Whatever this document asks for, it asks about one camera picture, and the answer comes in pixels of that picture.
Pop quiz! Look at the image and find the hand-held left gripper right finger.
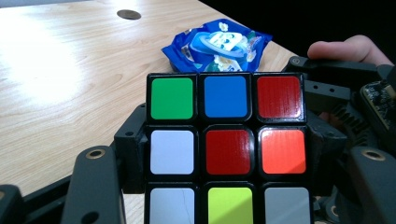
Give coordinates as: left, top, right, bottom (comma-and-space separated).
305, 110, 348, 197

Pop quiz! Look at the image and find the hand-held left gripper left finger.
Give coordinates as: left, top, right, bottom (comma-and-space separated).
113, 103, 149, 194

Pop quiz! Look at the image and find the multicoloured puzzle cube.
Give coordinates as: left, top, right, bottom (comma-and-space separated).
144, 72, 315, 224

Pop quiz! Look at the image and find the blue wet wipe packet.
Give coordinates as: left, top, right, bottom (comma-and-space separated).
161, 18, 274, 75

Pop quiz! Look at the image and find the round grey table grommet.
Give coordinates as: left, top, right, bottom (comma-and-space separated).
116, 8, 142, 21

